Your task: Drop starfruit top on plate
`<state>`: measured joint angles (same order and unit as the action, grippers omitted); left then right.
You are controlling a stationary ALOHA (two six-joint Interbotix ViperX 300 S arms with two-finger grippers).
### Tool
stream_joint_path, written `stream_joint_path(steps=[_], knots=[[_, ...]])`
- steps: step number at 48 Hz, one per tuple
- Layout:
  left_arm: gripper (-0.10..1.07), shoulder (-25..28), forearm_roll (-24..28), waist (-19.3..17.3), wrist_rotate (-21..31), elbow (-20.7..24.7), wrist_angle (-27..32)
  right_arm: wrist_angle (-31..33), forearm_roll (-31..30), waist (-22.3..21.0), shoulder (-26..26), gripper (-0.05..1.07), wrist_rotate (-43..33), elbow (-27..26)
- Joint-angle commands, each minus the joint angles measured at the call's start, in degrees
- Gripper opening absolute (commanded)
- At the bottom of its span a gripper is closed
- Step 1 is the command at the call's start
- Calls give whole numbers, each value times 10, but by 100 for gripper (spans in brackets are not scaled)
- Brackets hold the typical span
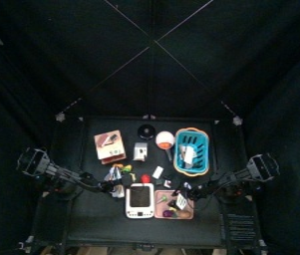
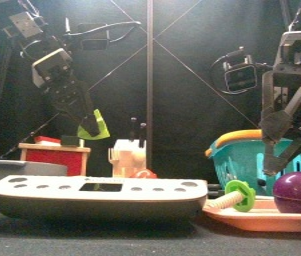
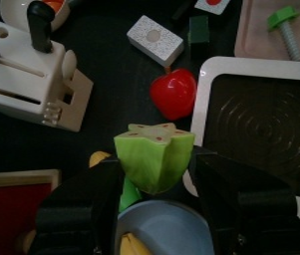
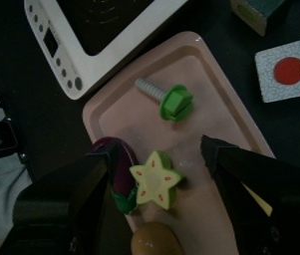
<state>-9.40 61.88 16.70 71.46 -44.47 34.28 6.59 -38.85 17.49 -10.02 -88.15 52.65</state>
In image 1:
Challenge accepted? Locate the pink rectangular plate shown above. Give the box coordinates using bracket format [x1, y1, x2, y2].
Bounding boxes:
[152, 189, 195, 220]

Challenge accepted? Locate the brown toy potato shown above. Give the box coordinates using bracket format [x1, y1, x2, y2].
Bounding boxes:
[175, 209, 193, 220]

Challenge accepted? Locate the purple toy vegetable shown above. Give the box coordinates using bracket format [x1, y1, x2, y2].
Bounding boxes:
[160, 208, 178, 219]

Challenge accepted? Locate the white toy tablet, dark screen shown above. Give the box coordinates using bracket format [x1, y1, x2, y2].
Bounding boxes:
[124, 181, 155, 220]

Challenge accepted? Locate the blue basket with orange rim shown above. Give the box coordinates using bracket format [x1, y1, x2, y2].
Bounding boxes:
[171, 127, 211, 177]

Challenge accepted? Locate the small white card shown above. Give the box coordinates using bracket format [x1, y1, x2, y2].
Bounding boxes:
[150, 165, 164, 180]

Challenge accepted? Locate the brown wooden block calendar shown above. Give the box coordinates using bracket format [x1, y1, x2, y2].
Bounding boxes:
[94, 129, 128, 165]

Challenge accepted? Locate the small white toy appliance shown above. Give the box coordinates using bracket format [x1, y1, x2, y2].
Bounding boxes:
[132, 141, 150, 162]

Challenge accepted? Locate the white item in basket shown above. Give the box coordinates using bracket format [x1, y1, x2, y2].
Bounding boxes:
[179, 144, 198, 167]

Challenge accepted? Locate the black round lid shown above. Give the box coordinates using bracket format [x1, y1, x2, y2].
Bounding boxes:
[136, 124, 156, 140]

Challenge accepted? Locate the white and orange ladle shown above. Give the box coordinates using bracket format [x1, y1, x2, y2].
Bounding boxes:
[154, 130, 176, 162]

